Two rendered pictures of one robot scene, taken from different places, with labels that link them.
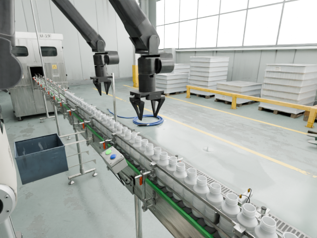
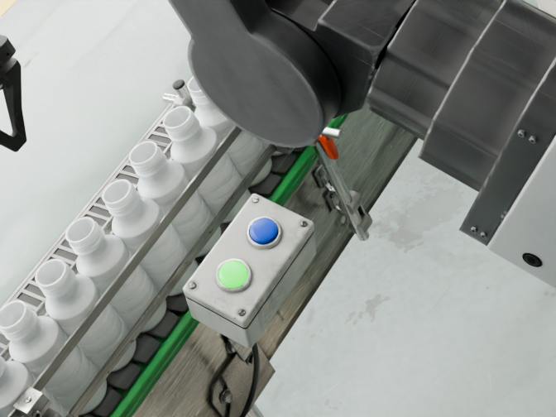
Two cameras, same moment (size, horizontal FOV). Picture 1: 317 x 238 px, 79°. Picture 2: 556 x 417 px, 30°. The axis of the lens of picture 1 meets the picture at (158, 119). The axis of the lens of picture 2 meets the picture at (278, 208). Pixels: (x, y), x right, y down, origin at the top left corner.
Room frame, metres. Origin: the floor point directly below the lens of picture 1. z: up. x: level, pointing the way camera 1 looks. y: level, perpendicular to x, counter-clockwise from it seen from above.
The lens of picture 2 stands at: (0.83, 1.03, 1.88)
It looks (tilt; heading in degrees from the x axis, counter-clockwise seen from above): 43 degrees down; 272
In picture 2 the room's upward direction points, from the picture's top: 29 degrees counter-clockwise
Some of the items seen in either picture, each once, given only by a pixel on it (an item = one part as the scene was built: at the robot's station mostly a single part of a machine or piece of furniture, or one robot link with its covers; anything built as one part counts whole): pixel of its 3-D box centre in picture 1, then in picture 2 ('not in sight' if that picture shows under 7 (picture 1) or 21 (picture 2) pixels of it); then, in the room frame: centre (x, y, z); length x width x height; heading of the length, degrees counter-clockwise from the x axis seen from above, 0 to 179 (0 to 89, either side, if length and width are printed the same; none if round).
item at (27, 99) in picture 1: (35, 75); not in sight; (5.59, 3.48, 1.05); 1.60 x 1.40 x 2.10; 36
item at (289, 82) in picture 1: (289, 88); not in sight; (5.60, -3.80, 0.67); 1.24 x 1.03 x 1.35; 125
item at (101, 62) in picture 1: (100, 60); not in sight; (1.02, 0.29, 1.58); 0.07 x 0.06 x 0.07; 128
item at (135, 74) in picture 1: (137, 76); not in sight; (10.12, 1.11, 0.55); 0.40 x 0.40 x 1.10; 36
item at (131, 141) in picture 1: (134, 146); (114, 274); (1.05, 0.15, 1.08); 0.06 x 0.06 x 0.17
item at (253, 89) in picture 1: (237, 92); not in sight; (6.76, -2.79, 0.33); 1.25 x 1.03 x 0.66; 124
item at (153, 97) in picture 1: (151, 105); not in sight; (0.66, 0.02, 1.44); 0.07 x 0.07 x 0.09; 37
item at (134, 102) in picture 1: (143, 106); not in sight; (0.64, 0.05, 1.44); 0.07 x 0.07 x 0.09; 37
